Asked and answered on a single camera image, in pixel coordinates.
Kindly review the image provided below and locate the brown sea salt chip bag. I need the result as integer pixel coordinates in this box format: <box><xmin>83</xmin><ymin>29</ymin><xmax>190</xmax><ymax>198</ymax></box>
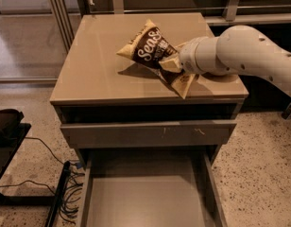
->
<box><xmin>116</xmin><ymin>20</ymin><xmax>196</xmax><ymax>98</ymax></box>

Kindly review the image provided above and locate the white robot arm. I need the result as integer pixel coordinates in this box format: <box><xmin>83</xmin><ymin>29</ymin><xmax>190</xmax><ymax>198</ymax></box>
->
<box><xmin>159</xmin><ymin>26</ymin><xmax>291</xmax><ymax>97</ymax></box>

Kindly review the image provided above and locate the grey top drawer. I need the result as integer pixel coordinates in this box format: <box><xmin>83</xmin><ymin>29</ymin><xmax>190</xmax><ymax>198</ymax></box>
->
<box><xmin>60</xmin><ymin>120</ymin><xmax>236</xmax><ymax>148</ymax></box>

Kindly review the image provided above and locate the grey drawer cabinet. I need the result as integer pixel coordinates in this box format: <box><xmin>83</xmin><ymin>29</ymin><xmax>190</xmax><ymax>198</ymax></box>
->
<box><xmin>49</xmin><ymin>12</ymin><xmax>249</xmax><ymax>227</ymax></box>

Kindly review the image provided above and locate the open grey middle drawer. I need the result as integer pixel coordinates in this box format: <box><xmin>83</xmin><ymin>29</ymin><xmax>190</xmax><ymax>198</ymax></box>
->
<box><xmin>77</xmin><ymin>148</ymin><xmax>229</xmax><ymax>227</ymax></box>

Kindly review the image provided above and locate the white paper bowl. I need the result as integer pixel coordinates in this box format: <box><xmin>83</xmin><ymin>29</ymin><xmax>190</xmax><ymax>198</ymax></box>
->
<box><xmin>201</xmin><ymin>73</ymin><xmax>232</xmax><ymax>79</ymax></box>

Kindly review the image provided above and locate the dark object on black table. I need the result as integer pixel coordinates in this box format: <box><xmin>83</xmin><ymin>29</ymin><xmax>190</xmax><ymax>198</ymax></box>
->
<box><xmin>0</xmin><ymin>109</ymin><xmax>24</xmax><ymax>140</ymax></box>

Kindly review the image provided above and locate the black table at left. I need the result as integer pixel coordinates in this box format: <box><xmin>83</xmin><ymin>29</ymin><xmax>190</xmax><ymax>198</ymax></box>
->
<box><xmin>0</xmin><ymin>123</ymin><xmax>31</xmax><ymax>206</ymax></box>

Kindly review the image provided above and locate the black power strip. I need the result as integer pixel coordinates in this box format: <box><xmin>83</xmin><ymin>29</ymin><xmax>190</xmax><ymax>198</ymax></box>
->
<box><xmin>45</xmin><ymin>161</ymin><xmax>70</xmax><ymax>227</ymax></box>

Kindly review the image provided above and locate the metal shelf rail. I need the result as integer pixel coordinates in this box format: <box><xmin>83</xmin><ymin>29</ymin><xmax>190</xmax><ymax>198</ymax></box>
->
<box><xmin>205</xmin><ymin>0</ymin><xmax>291</xmax><ymax>26</ymax></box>

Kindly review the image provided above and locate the black cable on floor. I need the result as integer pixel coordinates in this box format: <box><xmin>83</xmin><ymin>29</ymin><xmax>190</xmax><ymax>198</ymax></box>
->
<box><xmin>25</xmin><ymin>136</ymin><xmax>65</xmax><ymax>166</ymax></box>

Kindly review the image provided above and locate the bundle of black cables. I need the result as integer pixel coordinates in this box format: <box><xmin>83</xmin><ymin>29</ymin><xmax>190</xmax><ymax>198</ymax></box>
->
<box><xmin>59</xmin><ymin>161</ymin><xmax>86</xmax><ymax>224</ymax></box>

